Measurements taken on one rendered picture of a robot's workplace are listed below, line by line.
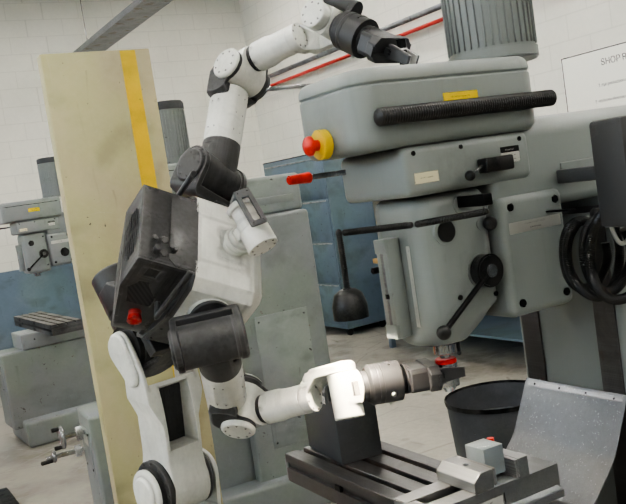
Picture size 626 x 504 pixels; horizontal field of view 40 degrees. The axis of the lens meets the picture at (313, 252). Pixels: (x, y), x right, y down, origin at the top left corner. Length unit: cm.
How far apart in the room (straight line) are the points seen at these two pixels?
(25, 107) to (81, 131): 749
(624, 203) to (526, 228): 24
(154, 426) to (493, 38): 118
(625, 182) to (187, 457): 118
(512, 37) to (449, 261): 51
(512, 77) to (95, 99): 190
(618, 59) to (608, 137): 520
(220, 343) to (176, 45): 994
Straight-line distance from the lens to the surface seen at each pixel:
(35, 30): 1102
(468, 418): 380
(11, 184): 1067
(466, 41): 194
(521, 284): 186
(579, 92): 718
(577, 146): 200
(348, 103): 165
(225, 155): 198
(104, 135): 335
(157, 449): 213
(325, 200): 908
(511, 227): 184
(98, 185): 332
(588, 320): 208
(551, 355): 219
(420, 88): 171
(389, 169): 171
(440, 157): 173
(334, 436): 227
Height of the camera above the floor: 169
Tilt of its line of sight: 5 degrees down
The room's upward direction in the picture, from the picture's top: 9 degrees counter-clockwise
